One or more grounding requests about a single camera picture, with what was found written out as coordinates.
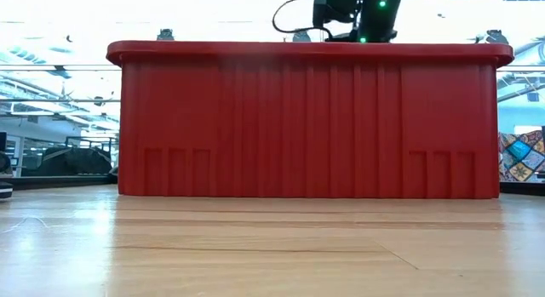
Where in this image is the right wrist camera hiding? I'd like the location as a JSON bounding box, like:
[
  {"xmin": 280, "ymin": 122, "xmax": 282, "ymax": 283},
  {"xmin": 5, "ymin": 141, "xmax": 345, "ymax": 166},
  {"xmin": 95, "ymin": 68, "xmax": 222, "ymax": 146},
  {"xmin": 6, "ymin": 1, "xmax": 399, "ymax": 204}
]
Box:
[{"xmin": 313, "ymin": 0, "xmax": 362, "ymax": 28}]

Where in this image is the white post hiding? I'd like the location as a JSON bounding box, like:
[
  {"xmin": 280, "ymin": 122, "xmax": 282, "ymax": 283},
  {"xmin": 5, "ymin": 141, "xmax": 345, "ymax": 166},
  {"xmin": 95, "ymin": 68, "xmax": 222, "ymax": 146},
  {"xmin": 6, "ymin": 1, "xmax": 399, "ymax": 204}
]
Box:
[{"xmin": 14, "ymin": 134, "xmax": 26, "ymax": 178}]

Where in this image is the dark covered mound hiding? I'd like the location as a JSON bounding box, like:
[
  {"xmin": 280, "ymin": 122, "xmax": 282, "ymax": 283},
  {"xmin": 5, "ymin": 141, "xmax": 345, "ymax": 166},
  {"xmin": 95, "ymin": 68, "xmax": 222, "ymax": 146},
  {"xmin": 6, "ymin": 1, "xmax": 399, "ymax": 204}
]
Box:
[{"xmin": 20, "ymin": 146, "xmax": 115, "ymax": 177}]

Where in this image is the red plastic bin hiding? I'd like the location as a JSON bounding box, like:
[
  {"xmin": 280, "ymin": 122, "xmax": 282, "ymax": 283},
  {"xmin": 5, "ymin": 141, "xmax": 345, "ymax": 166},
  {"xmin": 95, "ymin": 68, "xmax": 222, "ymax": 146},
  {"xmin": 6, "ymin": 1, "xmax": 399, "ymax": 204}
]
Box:
[{"xmin": 106, "ymin": 40, "xmax": 515, "ymax": 200}]

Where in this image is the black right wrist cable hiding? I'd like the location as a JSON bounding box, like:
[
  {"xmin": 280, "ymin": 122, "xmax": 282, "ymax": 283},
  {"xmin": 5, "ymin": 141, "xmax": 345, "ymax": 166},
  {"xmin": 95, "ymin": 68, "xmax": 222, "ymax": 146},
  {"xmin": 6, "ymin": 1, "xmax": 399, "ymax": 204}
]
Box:
[{"xmin": 272, "ymin": 0, "xmax": 336, "ymax": 38}]

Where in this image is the colourful patchwork cloth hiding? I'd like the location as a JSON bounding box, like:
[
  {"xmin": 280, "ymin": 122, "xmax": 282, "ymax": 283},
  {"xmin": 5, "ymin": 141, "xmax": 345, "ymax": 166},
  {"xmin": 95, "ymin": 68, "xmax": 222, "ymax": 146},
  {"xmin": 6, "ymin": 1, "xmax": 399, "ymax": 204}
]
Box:
[{"xmin": 497, "ymin": 129, "xmax": 545, "ymax": 183}]

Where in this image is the black railing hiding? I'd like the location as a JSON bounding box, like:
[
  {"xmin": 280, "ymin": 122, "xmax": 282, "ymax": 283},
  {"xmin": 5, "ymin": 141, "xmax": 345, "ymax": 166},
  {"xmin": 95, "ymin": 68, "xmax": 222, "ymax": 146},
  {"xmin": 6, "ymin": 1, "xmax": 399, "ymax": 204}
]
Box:
[{"xmin": 63, "ymin": 135, "xmax": 119, "ymax": 156}]

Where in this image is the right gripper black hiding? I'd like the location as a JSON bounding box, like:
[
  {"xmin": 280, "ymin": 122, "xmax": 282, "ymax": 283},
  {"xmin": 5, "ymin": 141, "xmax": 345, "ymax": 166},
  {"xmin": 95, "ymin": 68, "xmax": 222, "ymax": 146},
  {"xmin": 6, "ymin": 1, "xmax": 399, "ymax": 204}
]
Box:
[{"xmin": 325, "ymin": 0, "xmax": 419, "ymax": 43}]

